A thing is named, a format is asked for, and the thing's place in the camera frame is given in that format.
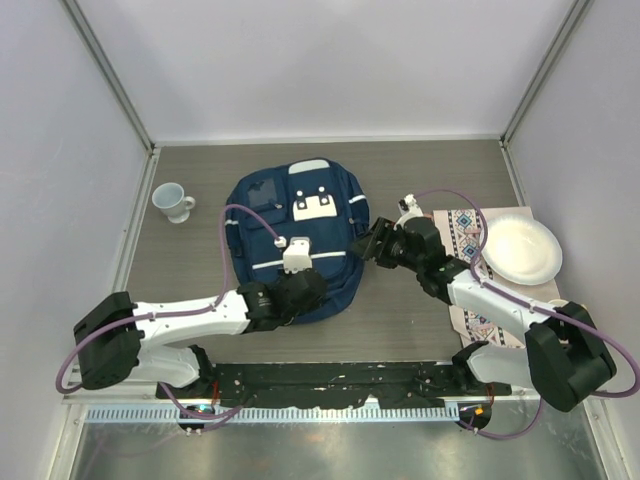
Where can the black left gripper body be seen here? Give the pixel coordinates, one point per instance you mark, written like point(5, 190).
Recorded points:
point(290, 317)

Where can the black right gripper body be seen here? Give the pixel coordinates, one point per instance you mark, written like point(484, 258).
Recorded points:
point(396, 254)

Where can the navy blue student backpack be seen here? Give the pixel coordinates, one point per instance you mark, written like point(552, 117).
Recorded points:
point(315, 198)

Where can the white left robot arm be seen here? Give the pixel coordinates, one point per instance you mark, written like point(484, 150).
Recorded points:
point(120, 339)

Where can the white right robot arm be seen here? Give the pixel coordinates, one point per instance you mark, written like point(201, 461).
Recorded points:
point(561, 358)

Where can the patterned white placemat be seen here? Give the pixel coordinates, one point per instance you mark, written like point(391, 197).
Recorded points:
point(459, 234)

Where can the white paper plate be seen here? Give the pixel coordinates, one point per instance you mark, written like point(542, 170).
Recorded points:
point(522, 250)

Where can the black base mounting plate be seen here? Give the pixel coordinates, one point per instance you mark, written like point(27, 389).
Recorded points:
point(327, 386)

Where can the yellow cup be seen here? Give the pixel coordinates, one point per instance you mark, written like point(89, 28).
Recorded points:
point(558, 302)

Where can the light blue cup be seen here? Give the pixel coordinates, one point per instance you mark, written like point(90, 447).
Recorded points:
point(171, 200)

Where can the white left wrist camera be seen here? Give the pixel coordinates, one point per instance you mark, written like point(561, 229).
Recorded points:
point(296, 255)

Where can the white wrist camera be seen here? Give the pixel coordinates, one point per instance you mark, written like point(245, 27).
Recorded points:
point(296, 255)
point(409, 209)

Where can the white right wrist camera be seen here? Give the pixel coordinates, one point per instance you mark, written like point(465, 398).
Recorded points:
point(409, 209)

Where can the perforated metal rail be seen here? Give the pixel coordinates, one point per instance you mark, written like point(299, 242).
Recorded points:
point(369, 412)

